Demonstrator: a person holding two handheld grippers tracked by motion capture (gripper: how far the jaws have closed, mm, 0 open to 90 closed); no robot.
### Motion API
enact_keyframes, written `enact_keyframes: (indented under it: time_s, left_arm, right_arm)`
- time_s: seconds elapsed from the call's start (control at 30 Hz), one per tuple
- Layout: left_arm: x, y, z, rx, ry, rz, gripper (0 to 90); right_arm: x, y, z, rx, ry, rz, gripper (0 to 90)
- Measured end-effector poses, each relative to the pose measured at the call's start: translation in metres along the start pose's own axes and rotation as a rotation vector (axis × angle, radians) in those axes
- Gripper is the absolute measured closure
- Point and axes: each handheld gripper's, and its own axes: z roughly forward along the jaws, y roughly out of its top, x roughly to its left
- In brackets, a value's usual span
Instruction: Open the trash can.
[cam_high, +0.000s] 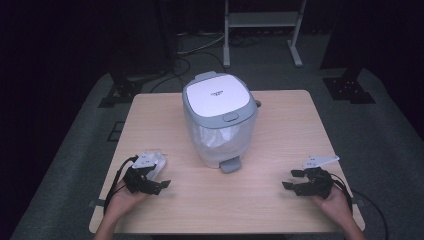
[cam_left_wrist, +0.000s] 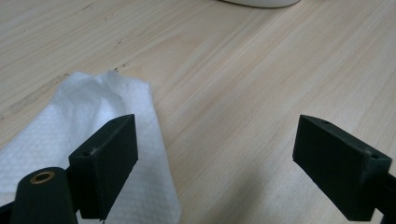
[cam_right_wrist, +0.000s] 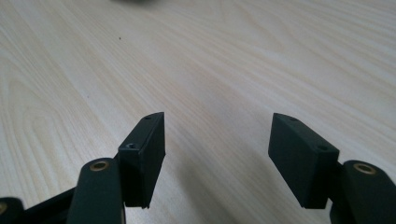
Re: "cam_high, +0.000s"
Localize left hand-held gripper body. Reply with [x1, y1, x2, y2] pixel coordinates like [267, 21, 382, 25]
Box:
[122, 151, 159, 196]

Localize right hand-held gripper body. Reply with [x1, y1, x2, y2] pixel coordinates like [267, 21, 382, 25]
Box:
[298, 154, 341, 200]

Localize clear plastic packet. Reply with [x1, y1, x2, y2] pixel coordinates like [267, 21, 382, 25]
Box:
[145, 150, 168, 183]

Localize white grey-lidded pedal trash can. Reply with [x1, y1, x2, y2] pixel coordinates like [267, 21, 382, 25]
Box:
[181, 70, 259, 174]

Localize person's left hand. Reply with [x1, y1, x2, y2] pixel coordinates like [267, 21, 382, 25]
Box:
[105, 181, 148, 218]

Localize person's right hand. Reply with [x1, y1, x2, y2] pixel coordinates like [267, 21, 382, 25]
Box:
[312, 185, 352, 222]

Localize black stand base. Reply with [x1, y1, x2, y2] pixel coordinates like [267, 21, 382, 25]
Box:
[321, 67, 377, 105]
[97, 63, 145, 109]

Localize white metal stand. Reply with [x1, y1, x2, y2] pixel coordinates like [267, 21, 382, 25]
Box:
[222, 0, 308, 69]

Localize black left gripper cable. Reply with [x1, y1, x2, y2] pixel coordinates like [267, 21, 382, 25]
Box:
[103, 155, 139, 216]

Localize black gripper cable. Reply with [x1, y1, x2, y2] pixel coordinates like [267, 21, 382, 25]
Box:
[103, 155, 139, 216]
[328, 171, 354, 216]

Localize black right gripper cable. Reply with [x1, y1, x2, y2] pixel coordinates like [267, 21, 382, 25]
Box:
[328, 171, 354, 216]

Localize black floor outlet frame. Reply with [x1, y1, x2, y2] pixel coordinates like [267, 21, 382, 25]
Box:
[106, 121, 126, 143]

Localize thin black floor cable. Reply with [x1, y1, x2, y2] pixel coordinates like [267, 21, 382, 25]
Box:
[352, 189, 390, 240]

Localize floor cables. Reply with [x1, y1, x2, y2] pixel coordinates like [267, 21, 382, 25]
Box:
[149, 30, 228, 94]

